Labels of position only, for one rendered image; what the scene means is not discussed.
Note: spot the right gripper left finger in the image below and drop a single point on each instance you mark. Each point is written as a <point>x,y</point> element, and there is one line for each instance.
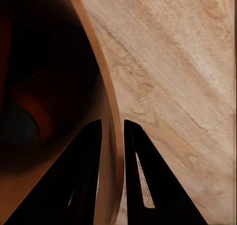
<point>66,194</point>

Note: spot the trash can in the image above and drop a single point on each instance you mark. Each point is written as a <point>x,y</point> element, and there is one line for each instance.
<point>75,40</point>

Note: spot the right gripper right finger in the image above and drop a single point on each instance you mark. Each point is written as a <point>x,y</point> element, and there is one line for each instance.
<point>172,204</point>

